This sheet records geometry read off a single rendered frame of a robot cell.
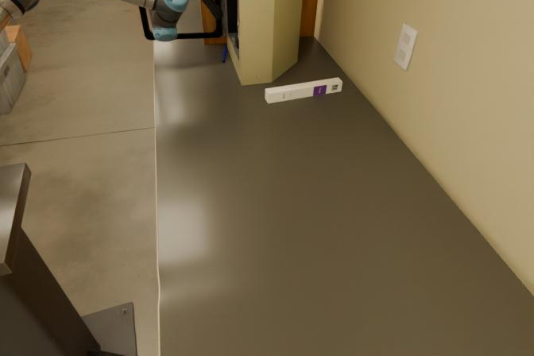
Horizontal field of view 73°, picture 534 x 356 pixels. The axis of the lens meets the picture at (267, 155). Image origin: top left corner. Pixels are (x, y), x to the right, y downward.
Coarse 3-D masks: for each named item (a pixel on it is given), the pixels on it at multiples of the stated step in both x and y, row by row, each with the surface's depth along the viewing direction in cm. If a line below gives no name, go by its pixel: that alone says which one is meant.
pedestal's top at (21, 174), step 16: (0, 176) 91; (16, 176) 91; (0, 192) 87; (16, 192) 87; (0, 208) 84; (16, 208) 84; (0, 224) 80; (16, 224) 82; (0, 240) 77; (16, 240) 80; (0, 256) 74; (0, 272) 74
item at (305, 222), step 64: (192, 64) 140; (320, 64) 142; (192, 128) 109; (256, 128) 109; (320, 128) 110; (384, 128) 111; (192, 192) 89; (256, 192) 89; (320, 192) 90; (384, 192) 90; (192, 256) 75; (256, 256) 75; (320, 256) 76; (384, 256) 76; (448, 256) 76; (192, 320) 65; (256, 320) 65; (320, 320) 65; (384, 320) 66; (448, 320) 66; (512, 320) 66
